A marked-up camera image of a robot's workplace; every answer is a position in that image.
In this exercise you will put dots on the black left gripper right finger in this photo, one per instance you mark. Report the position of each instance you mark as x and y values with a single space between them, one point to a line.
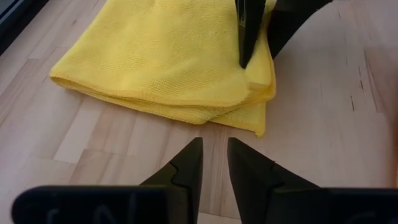
255 180

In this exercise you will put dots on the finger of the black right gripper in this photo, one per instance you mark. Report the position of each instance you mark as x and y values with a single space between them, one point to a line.
248 31
289 21

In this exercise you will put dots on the yellow microfiber towel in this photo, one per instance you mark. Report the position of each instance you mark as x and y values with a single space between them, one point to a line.
161 62

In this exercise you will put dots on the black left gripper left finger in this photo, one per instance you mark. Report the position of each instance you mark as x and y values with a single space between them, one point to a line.
186 174

